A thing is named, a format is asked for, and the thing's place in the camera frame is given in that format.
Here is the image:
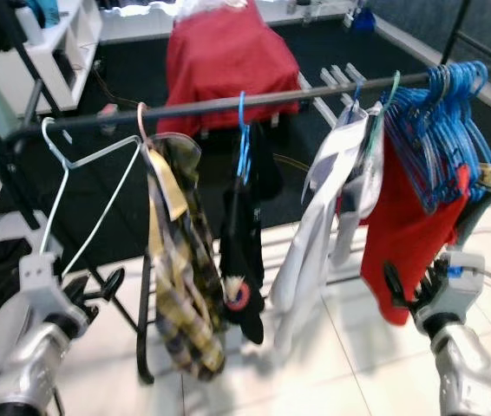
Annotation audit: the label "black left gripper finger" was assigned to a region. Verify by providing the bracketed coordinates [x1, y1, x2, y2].
[98, 267, 127, 304]

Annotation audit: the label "white collared shirt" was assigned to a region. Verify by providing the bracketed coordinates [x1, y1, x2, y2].
[267, 104, 368, 352]

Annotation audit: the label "pink hanger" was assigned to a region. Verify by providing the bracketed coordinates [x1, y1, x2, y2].
[137, 102, 194, 166]

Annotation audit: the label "green plastic hanger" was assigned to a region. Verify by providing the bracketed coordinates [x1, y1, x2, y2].
[371, 71, 401, 140]

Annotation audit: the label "bright red garment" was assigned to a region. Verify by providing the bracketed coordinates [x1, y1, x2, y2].
[358, 139, 472, 326]

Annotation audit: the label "yellow plaid shirt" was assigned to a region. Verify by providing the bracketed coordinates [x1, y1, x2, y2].
[141, 134, 229, 382]

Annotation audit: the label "grey shorts with printed waistband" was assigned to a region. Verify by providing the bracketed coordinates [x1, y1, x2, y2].
[332, 104, 385, 265]

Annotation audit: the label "bunch of blue plastic hangers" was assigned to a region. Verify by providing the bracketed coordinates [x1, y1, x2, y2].
[380, 61, 491, 213]

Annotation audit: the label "black floor mat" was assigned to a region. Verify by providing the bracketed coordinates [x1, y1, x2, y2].
[0, 22, 491, 235]

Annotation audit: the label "white slatted panel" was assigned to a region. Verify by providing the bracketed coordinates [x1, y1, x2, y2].
[315, 62, 368, 114]

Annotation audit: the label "black metal clothes rack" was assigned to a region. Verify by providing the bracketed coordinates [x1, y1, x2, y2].
[0, 0, 491, 387]

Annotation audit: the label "white shelf unit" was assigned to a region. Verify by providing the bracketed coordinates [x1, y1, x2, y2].
[0, 0, 103, 118]

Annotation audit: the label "dark red cloth cover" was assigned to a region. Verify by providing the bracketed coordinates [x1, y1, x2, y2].
[157, 4, 303, 135]

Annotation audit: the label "teal bag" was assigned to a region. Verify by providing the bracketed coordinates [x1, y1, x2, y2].
[24, 0, 60, 27]

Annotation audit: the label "white cloth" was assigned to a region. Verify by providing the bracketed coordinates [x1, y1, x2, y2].
[176, 0, 251, 20]

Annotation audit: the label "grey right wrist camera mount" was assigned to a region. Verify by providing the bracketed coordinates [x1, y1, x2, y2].
[415, 251, 488, 335]

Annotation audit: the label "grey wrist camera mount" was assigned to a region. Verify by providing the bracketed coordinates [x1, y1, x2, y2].
[415, 251, 488, 335]
[20, 253, 69, 317]

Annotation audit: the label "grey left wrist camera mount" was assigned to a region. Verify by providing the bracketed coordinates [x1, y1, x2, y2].
[20, 253, 69, 317]

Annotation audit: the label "white wire hanger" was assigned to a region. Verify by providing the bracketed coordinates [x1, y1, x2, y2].
[42, 117, 142, 278]

